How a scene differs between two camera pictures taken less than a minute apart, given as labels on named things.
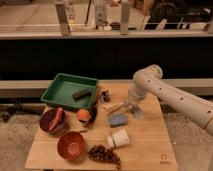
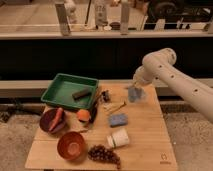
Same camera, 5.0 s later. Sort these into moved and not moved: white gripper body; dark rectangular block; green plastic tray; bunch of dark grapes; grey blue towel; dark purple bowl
Moved: grey blue towel; white gripper body
Not moved: green plastic tray; dark purple bowl; bunch of dark grapes; dark rectangular block
